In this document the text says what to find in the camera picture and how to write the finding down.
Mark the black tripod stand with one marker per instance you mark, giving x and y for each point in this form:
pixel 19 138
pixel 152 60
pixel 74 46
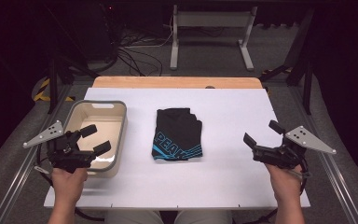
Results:
pixel 53 87

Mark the white table mat board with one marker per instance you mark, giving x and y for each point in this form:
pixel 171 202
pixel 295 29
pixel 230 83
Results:
pixel 223 174

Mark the black metal stand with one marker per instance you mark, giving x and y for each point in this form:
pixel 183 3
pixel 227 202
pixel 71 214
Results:
pixel 307 87

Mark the white metal stand frame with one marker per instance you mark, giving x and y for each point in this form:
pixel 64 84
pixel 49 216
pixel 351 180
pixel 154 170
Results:
pixel 174 46

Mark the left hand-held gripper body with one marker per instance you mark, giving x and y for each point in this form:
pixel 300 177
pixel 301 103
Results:
pixel 65 155

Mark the wooden table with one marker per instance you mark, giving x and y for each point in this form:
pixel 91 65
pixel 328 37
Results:
pixel 167 82

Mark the dark computer case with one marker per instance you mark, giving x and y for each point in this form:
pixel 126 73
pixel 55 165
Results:
pixel 98 34

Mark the yellow black hazard tape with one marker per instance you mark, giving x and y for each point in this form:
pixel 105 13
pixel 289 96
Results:
pixel 42 90

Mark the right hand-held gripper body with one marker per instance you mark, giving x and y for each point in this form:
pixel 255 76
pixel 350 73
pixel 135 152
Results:
pixel 279 155

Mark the person's left hand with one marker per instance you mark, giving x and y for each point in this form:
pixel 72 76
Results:
pixel 68 185

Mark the black blue-print t-shirt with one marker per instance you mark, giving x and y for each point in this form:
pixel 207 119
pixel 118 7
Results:
pixel 177 130

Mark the beige plastic basket grey rim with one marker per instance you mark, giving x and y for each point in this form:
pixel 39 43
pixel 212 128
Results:
pixel 105 118

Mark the aluminium floor rail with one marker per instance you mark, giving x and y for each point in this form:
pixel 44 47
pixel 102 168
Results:
pixel 338 183
pixel 18 183

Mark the person's right hand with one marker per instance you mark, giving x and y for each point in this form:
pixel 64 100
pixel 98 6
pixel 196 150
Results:
pixel 286 183

